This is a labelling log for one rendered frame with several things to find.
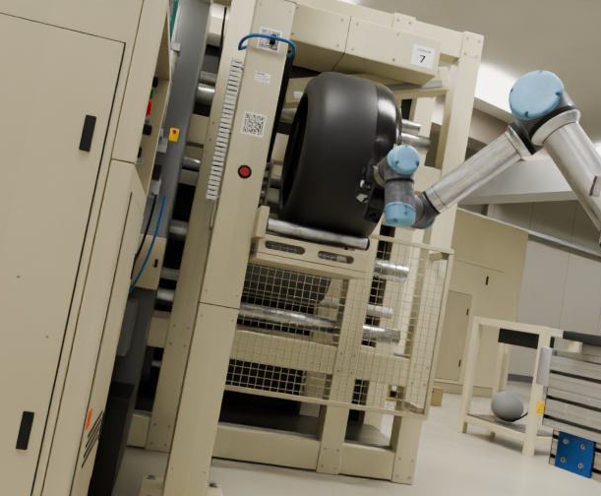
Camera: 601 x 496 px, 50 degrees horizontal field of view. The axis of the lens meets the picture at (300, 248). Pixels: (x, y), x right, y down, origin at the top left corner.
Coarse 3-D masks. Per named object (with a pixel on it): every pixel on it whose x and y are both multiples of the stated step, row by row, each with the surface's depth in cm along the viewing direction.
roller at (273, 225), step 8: (272, 224) 202; (280, 224) 203; (288, 224) 203; (296, 224) 204; (304, 224) 206; (272, 232) 204; (280, 232) 204; (288, 232) 203; (296, 232) 204; (304, 232) 204; (312, 232) 204; (320, 232) 205; (328, 232) 206; (336, 232) 207; (320, 240) 206; (328, 240) 206; (336, 240) 206; (344, 240) 206; (352, 240) 207; (360, 240) 207; (368, 240) 208; (352, 248) 209; (360, 248) 208; (368, 248) 209
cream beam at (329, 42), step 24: (312, 24) 243; (336, 24) 245; (360, 24) 247; (288, 48) 250; (312, 48) 246; (336, 48) 244; (360, 48) 246; (384, 48) 248; (408, 48) 250; (336, 72) 266; (360, 72) 261; (384, 72) 257; (408, 72) 252; (432, 72) 251
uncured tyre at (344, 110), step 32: (320, 96) 201; (352, 96) 200; (384, 96) 205; (320, 128) 195; (352, 128) 196; (384, 128) 198; (288, 160) 241; (320, 160) 195; (352, 160) 195; (288, 192) 244; (320, 192) 198; (352, 192) 198; (320, 224) 206; (352, 224) 206
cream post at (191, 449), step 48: (288, 0) 215; (240, 96) 210; (240, 144) 209; (240, 192) 209; (240, 240) 208; (240, 288) 207; (192, 336) 206; (192, 384) 203; (192, 432) 202; (192, 480) 201
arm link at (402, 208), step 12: (396, 180) 158; (408, 180) 158; (396, 192) 157; (408, 192) 157; (396, 204) 157; (408, 204) 157; (420, 204) 163; (396, 216) 156; (408, 216) 156; (420, 216) 164
